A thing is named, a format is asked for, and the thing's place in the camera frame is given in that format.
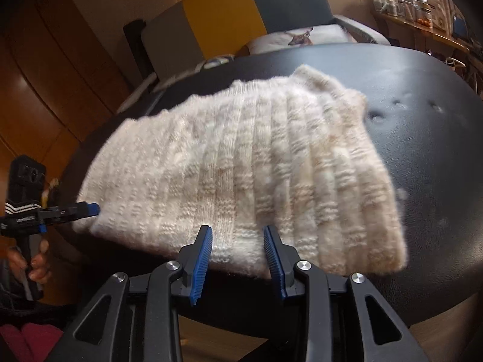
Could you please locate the person's left hand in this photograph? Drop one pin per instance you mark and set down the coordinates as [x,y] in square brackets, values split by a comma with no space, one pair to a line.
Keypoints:
[37,270]

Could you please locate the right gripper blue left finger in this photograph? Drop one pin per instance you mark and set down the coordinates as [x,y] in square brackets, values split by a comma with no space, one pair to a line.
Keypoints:
[135,318]

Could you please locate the cream knitted sweater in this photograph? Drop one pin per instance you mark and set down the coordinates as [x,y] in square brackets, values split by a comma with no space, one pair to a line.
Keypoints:
[289,151]

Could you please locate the blue triangle pattern cushion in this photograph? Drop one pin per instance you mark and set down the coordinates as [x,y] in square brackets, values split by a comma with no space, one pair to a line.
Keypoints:
[214,62]

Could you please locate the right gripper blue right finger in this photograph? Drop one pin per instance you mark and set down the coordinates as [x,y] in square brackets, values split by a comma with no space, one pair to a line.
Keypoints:
[382,333]

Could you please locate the glass jars on table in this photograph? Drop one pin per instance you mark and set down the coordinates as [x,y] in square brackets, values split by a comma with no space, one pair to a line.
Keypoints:
[414,11]

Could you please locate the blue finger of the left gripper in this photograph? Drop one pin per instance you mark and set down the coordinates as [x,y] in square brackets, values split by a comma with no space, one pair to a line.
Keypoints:
[69,213]

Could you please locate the wooden side table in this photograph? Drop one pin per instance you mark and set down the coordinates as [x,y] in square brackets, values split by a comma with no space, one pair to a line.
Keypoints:
[469,67]

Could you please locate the grey yellow blue armchair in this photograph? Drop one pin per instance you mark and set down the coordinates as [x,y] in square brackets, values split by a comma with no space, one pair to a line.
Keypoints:
[171,45]

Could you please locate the pink floral clothing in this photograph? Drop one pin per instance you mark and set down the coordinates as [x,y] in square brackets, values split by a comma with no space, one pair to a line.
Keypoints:
[33,342]

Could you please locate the white deer print cushion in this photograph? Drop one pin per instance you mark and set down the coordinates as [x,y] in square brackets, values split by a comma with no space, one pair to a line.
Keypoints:
[315,35]

